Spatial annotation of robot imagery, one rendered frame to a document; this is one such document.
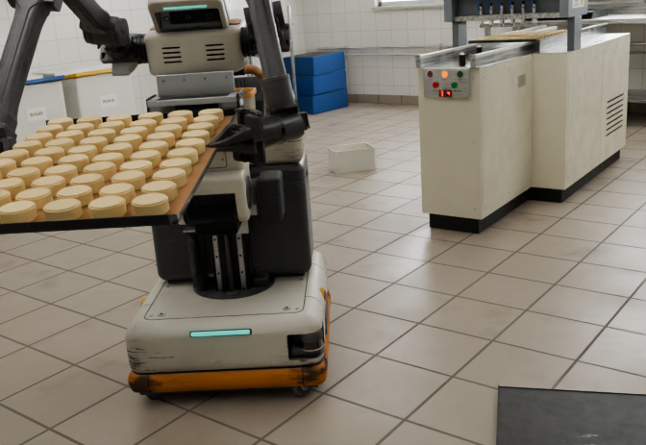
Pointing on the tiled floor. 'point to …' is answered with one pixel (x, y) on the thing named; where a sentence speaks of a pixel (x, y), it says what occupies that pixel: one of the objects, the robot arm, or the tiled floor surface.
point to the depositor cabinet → (577, 114)
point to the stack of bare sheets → (569, 417)
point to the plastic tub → (351, 158)
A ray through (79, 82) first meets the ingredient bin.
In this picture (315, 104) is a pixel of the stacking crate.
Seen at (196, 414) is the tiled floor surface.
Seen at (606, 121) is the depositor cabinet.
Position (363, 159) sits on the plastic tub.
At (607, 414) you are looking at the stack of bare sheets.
